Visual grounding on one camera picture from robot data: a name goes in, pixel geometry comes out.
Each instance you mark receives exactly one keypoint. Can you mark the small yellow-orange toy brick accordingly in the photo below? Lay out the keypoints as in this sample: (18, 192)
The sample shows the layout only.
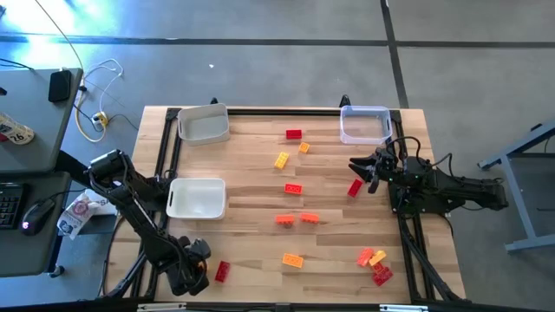
(304, 147)

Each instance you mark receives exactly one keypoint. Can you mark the clear plastic bin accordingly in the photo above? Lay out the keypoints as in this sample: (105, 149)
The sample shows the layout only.
(364, 125)

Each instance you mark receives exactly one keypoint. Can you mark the black power adapter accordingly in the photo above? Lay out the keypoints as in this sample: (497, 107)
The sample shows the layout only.
(60, 86)

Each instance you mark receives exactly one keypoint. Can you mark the white paper sheet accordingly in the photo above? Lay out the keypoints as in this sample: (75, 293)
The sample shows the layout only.
(106, 203)

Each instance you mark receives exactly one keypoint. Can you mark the silver metal bracket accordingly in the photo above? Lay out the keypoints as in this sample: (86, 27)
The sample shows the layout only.
(161, 307)
(403, 308)

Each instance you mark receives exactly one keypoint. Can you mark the blue-grey metal table frame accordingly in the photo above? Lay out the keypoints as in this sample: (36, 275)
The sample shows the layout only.
(518, 195)

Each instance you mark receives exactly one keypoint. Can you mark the white plastic bin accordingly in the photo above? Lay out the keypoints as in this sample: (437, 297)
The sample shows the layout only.
(197, 199)

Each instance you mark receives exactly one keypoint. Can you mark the black clamp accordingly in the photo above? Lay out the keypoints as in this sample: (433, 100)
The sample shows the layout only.
(344, 100)
(213, 101)

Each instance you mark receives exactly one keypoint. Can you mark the grey office desk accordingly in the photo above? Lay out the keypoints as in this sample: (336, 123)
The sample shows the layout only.
(26, 255)
(30, 121)

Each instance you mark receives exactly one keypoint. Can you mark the black keyboard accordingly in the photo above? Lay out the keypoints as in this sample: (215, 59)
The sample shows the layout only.
(9, 206)

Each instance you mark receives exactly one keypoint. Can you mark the black computer mouse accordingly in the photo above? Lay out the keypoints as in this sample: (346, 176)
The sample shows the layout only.
(37, 216)

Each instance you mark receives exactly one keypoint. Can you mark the yellow power plug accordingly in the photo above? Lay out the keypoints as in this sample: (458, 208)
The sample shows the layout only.
(100, 118)

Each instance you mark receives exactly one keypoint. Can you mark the black aluminium table frame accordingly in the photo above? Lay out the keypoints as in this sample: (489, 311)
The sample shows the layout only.
(269, 112)

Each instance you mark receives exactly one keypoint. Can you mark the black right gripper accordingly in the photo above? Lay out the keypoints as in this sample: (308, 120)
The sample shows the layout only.
(387, 162)

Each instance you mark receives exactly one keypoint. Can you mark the red toy brick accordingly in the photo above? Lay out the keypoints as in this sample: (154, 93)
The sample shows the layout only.
(222, 271)
(382, 276)
(293, 134)
(354, 187)

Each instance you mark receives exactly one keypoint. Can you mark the white printed snack bag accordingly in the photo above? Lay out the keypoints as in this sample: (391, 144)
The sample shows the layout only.
(76, 214)

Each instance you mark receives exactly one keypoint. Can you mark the yellow toy brick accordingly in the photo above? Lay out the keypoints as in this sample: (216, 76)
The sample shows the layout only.
(377, 258)
(281, 160)

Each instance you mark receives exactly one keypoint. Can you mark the orange toy brick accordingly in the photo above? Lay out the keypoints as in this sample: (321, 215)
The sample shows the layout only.
(365, 257)
(309, 218)
(284, 219)

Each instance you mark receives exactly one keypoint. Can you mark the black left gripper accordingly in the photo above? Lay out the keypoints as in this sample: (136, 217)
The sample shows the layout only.
(184, 260)

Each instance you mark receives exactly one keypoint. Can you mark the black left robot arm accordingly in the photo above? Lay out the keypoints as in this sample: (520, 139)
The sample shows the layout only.
(143, 212)

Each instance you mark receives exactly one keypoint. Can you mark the grey plastic bin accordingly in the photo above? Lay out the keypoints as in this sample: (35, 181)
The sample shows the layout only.
(204, 130)

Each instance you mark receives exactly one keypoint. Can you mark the red-orange toy brick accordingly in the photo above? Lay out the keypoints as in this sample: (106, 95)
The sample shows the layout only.
(293, 188)

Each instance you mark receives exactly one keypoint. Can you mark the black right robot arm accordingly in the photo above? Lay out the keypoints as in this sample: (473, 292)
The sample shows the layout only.
(455, 186)

